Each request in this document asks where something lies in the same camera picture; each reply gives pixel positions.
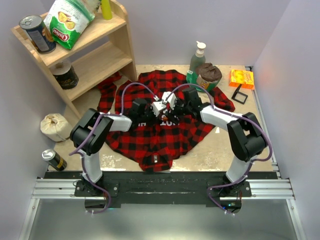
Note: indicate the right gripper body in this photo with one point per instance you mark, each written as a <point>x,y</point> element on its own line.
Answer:
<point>180,109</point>

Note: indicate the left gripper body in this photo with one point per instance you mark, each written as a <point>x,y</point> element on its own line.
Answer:
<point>149,116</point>

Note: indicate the red black plaid shirt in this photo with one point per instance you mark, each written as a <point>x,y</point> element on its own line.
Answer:
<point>152,146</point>

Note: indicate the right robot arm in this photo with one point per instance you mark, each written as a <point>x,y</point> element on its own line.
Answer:
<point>244,131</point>

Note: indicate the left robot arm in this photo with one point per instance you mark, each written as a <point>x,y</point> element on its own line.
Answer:
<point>89,135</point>

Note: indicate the green pouch with brown top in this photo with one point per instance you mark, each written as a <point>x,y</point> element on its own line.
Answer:
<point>205,75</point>

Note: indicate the green soap dispenser bottle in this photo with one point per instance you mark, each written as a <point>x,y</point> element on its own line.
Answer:
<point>199,57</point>

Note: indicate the orange snack box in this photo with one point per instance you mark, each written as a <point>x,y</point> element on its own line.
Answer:
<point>241,77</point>

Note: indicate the wooden shelf unit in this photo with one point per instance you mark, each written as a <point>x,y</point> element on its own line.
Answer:
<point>97,65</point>

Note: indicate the white cloth sack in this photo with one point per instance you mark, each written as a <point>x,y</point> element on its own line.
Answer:
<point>56,127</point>

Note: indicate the black paper-topped jar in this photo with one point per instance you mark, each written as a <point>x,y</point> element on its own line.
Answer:
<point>65,74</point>

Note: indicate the black gold drink can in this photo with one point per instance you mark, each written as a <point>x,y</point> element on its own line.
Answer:
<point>54,159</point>

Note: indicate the yellow bottle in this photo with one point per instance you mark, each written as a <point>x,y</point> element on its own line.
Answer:
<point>106,9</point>

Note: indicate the green chips bag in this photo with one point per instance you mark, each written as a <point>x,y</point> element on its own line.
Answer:
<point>67,19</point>

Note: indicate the blue tin can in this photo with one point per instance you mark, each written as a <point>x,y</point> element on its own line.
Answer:
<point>38,33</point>

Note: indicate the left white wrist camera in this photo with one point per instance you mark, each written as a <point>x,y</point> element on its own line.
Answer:
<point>158,107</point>

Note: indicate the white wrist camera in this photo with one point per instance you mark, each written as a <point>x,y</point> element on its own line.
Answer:
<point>158,107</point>
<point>169,98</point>

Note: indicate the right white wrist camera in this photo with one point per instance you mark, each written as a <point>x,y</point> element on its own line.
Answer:
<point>169,98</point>

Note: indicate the black square frame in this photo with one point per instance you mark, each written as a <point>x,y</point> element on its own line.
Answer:
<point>239,96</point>

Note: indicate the aluminium rail frame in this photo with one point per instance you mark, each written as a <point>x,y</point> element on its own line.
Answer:
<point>172,188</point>

